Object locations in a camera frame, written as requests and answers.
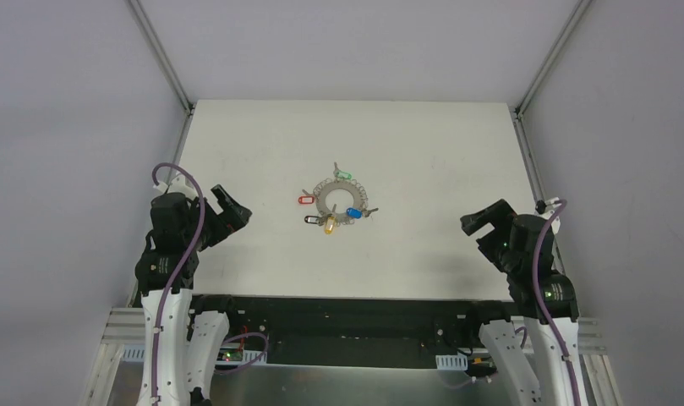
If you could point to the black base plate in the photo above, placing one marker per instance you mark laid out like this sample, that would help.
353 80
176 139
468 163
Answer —
374 333

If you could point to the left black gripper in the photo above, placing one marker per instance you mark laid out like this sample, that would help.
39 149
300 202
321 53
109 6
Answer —
222 211

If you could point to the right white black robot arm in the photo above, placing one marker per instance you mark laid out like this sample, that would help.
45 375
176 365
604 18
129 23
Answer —
538 362

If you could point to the white cable duct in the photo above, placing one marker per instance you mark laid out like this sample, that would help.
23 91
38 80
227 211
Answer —
456 362
227 356

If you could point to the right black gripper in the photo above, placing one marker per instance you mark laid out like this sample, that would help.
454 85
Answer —
488 232

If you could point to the right white cable duct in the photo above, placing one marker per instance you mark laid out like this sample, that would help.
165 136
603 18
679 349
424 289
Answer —
456 362

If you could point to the left white cable duct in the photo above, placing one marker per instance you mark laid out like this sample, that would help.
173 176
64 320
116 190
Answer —
227 356

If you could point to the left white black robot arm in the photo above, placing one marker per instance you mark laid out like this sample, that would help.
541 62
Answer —
181 342

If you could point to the black key tag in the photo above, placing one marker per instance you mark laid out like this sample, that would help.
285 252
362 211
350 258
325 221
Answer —
315 220

